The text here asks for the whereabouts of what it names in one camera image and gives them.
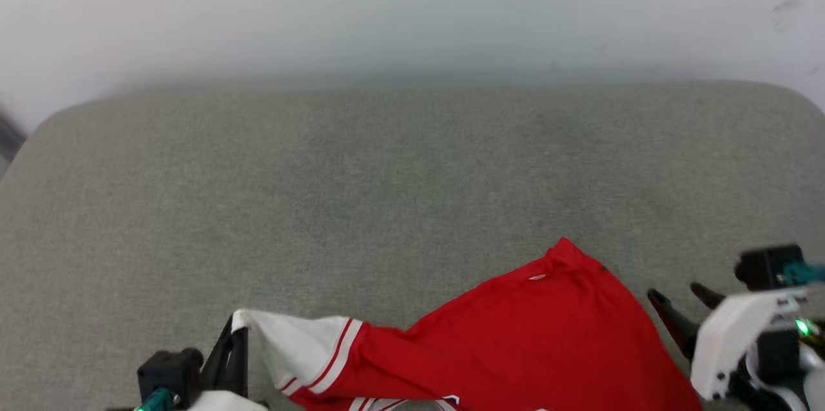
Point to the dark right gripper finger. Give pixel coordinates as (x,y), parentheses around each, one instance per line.
(678,324)
(709,297)

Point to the grey fabric sofa cushion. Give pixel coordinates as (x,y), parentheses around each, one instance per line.
(387,205)

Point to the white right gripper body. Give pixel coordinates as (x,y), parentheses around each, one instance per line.
(728,340)

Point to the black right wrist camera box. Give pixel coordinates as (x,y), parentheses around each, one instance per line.
(764,267)

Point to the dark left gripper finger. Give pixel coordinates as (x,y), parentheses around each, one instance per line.
(220,366)
(240,366)

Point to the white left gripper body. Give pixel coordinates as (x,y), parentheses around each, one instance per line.
(225,402)

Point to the red and white shirt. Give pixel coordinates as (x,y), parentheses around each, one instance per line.
(528,340)

